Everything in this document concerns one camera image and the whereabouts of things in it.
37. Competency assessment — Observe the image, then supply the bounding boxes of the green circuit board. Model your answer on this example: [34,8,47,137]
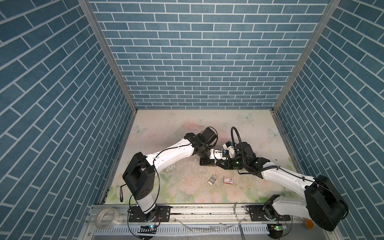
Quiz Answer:
[138,225,157,235]
[267,224,284,240]

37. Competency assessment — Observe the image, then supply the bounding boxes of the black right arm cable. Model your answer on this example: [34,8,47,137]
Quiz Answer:
[230,126,280,176]

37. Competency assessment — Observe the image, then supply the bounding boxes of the green circuit board right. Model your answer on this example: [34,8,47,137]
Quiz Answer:
[267,224,284,240]

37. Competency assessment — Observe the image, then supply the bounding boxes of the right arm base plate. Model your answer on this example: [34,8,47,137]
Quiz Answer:
[244,205,291,222]

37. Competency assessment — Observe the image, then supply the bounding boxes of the red white staple box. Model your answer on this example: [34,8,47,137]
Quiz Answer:
[223,177,234,185]

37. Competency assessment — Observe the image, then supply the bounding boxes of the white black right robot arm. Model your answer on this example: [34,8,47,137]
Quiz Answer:
[210,142,349,232]

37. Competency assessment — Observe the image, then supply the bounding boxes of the brown white plush toy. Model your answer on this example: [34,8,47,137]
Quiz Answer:
[304,219,315,230]

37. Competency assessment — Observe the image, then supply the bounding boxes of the green circuit board left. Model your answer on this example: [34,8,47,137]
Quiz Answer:
[138,225,157,235]

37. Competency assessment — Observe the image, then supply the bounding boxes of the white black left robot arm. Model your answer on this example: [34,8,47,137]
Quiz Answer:
[122,127,218,214]

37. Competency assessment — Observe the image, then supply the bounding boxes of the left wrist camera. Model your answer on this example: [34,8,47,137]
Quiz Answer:
[210,149,229,160]

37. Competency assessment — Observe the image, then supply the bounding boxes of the aluminium front rail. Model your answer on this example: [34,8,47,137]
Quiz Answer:
[85,199,314,226]

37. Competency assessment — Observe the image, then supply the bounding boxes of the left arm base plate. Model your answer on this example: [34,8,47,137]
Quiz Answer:
[129,206,172,223]

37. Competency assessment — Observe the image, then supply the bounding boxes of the clear tape roll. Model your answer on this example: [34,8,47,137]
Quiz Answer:
[95,207,120,230]

